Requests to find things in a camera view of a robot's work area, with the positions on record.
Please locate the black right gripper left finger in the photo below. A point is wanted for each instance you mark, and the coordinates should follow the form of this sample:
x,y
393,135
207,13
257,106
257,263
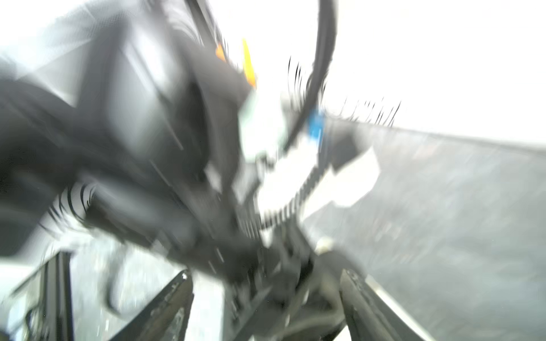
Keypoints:
x,y
166,317

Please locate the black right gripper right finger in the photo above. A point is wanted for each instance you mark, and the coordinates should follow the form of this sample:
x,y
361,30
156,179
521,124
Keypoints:
x,y
373,314

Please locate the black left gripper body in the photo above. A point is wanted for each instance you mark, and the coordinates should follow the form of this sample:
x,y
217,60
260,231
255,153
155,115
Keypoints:
x,y
276,286

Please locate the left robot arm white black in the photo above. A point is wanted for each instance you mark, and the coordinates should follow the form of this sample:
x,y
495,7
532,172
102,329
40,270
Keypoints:
x,y
162,130

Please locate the rear yellow toast slice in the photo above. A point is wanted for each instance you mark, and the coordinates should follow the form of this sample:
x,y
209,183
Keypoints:
x,y
248,68

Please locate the yellow toast slice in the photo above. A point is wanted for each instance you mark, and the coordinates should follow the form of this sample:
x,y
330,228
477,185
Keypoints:
x,y
220,53
248,68

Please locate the front yellow toast slice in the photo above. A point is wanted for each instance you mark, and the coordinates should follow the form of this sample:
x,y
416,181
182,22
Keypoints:
x,y
220,53

